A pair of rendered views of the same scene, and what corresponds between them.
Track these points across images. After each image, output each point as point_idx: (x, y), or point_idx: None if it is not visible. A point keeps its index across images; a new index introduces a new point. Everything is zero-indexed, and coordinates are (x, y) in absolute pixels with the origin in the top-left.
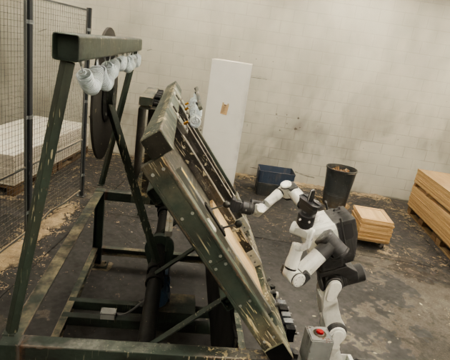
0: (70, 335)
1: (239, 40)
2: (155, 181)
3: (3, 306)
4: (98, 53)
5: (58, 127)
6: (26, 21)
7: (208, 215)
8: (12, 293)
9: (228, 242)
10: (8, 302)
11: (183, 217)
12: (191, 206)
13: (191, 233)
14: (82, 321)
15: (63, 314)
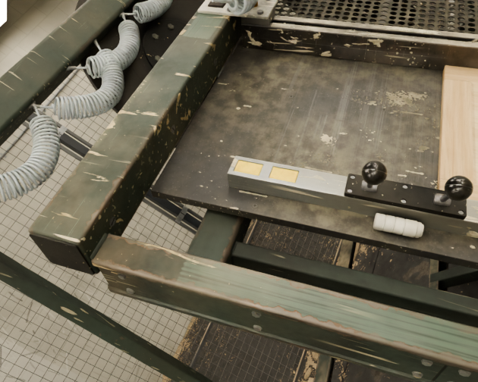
0: (463, 293)
1: None
2: (146, 296)
3: (381, 273)
4: (9, 108)
5: (29, 284)
6: None
7: (374, 205)
8: (385, 252)
9: None
10: (385, 266)
11: (256, 324)
12: (235, 305)
13: (306, 342)
14: (460, 279)
15: (431, 279)
